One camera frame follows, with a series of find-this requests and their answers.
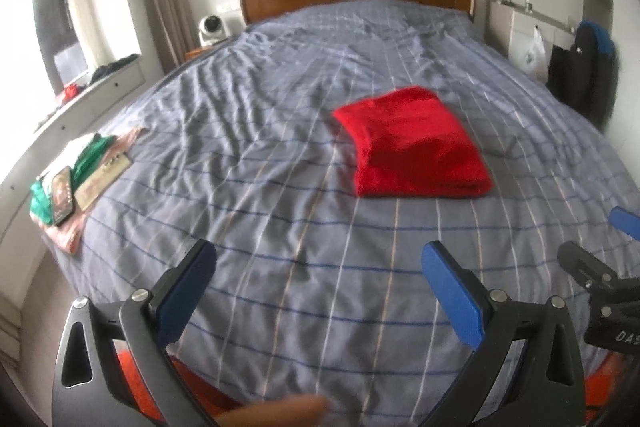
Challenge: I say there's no black and blue backpack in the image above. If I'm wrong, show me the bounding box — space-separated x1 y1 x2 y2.
546 20 621 129

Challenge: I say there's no green and white garment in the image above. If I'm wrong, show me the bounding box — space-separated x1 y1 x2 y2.
29 133 118 225

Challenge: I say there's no beige flat box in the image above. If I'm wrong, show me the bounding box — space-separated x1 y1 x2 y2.
75 152 132 212

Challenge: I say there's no orange cloth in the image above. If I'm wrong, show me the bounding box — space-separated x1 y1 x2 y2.
117 349 640 427

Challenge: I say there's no pile of folded clothes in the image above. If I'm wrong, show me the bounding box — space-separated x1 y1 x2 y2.
32 127 147 255

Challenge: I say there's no white table fan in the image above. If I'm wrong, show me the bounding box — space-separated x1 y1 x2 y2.
198 13 232 48

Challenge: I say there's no white bedside cabinet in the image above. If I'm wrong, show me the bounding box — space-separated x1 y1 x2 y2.
485 0 576 75

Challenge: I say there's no smartphone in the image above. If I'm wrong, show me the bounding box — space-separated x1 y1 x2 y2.
51 166 76 227

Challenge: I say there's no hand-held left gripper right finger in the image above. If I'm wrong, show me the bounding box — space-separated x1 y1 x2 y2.
421 241 587 427

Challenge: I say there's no window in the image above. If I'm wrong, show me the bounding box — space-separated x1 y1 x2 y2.
0 0 143 105

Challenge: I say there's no dark clothes pile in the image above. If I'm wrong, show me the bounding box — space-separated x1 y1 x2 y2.
89 53 142 84

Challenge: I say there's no grey striped bed sheet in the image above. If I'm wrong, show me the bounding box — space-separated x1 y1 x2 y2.
52 0 640 423

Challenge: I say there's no person's left hand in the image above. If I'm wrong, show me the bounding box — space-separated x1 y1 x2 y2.
234 394 332 427

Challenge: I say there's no red sweater with white print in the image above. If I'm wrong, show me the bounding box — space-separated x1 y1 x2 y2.
332 86 493 199

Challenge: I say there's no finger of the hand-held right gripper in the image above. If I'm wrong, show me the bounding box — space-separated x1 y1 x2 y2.
609 206 640 242
556 241 623 295

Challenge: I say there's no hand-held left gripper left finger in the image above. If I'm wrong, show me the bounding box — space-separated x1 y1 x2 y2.
51 239 221 427

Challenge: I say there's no white plastic bag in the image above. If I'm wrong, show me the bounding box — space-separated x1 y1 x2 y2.
517 26 547 73

